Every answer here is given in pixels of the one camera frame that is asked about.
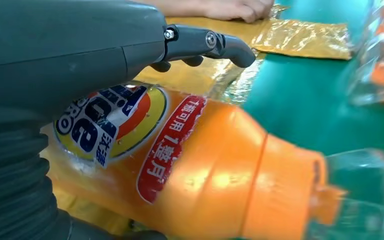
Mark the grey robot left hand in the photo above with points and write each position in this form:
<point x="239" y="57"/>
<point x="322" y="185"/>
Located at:
<point x="62" y="46"/>

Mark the person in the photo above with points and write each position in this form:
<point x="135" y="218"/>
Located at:
<point x="231" y="8"/>

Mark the crumpled yellow tape piece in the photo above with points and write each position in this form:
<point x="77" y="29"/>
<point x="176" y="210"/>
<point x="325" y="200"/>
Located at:
<point x="276" y="11"/>

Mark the large yellow taped cardboard sheet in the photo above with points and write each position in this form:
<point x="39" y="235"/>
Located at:
<point x="192" y="78"/>

